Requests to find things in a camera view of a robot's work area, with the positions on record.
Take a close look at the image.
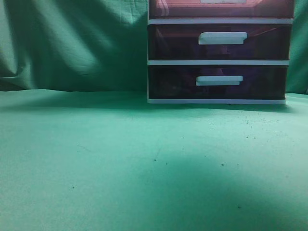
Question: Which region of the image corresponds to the purple translucent drawer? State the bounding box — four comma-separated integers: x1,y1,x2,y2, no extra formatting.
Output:
148,65,287,100
148,24,292,60
149,0,295,19

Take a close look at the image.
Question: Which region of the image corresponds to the green cloth backdrop and cover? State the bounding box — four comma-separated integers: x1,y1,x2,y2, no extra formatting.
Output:
0,0,308,231

